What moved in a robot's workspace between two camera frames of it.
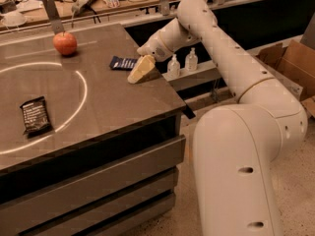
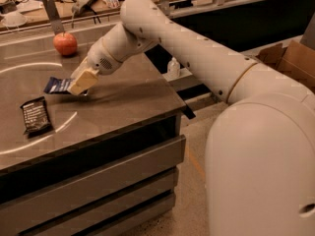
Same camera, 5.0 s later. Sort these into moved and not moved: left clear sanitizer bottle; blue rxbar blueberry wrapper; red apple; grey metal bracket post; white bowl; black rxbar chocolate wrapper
Moved: blue rxbar blueberry wrapper
Not moved: grey metal bracket post; white bowl; red apple; black rxbar chocolate wrapper; left clear sanitizer bottle
